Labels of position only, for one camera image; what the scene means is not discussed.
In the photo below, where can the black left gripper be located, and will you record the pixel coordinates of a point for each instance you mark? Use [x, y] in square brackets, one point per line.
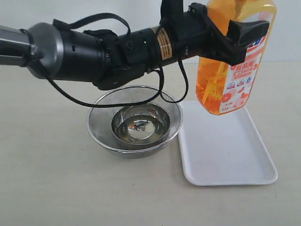
[209, 33]

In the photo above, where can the orange dish soap pump bottle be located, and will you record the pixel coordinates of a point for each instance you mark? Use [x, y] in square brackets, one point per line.
[222, 88]

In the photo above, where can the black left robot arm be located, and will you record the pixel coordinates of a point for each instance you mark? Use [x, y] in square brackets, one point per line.
[60, 52]

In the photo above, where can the small stainless steel bowl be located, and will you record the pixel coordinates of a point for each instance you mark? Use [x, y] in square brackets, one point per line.
[140, 127]

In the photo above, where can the white rectangular plastic tray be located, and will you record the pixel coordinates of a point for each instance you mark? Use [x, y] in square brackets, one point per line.
[225, 150]

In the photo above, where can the steel mesh colander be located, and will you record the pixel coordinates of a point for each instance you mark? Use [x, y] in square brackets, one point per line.
[99, 119]

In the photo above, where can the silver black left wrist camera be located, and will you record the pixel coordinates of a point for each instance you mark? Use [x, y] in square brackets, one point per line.
[171, 11]

